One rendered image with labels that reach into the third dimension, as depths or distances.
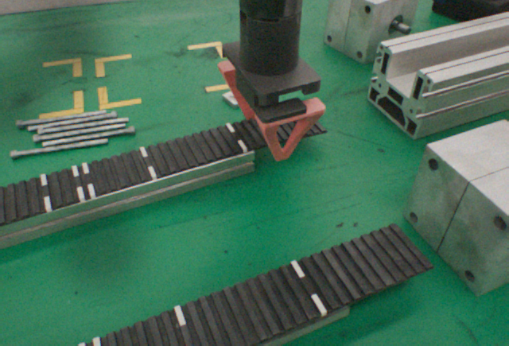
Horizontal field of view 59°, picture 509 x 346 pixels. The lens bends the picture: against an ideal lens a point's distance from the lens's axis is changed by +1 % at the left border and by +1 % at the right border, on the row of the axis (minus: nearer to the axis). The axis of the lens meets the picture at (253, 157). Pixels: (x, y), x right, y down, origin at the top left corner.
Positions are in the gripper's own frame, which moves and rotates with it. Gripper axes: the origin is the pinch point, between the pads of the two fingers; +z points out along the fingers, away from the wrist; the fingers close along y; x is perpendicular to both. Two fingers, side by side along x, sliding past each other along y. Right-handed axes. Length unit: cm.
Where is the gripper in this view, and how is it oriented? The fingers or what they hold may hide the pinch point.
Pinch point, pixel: (266, 132)
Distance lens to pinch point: 50.1
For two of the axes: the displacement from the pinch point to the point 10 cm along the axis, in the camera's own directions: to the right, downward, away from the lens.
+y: -4.1, -6.2, 6.8
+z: 0.0, 7.4, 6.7
